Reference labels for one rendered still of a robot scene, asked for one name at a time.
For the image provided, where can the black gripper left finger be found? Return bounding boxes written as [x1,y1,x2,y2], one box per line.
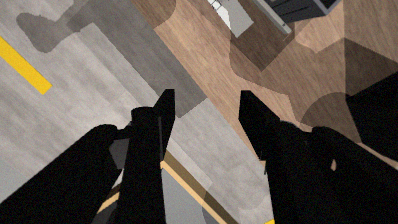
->
[0,89,175,224]

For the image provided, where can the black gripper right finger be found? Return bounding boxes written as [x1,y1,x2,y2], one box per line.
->
[238,90,398,224]

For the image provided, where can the white pick list strip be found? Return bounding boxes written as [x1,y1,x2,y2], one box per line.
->
[207,0,254,38]

